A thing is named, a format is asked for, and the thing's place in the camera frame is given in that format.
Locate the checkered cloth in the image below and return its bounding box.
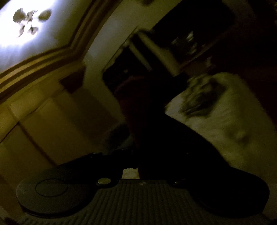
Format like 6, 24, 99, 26
178, 77, 225, 118

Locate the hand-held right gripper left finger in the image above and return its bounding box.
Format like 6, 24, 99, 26
57, 149, 140, 181

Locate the pale hanging cloth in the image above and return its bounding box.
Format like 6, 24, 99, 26
128, 29, 181, 77

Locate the dark shelf unit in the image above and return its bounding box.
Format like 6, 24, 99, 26
149, 0, 240, 71

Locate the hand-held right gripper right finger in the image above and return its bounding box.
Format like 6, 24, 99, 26
170, 151, 240, 187

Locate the pale wardrobe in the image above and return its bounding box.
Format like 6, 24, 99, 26
0, 65, 130, 171

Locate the white bed sheet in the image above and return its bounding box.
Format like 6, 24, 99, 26
121, 72, 277, 180

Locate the dark red garment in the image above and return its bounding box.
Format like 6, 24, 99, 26
114, 72, 230, 180

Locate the ceiling light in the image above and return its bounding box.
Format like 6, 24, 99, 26
0, 0, 65, 73

